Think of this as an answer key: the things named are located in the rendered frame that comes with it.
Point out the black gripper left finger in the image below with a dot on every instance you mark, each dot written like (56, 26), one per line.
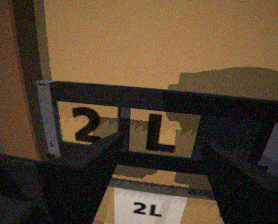
(66, 189)

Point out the tan wooden easel board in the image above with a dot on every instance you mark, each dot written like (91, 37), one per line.
(214, 58)

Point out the white paper ticket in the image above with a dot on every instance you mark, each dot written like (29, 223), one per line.
(136, 207)

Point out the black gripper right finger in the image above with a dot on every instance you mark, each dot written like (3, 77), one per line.
(245, 194)

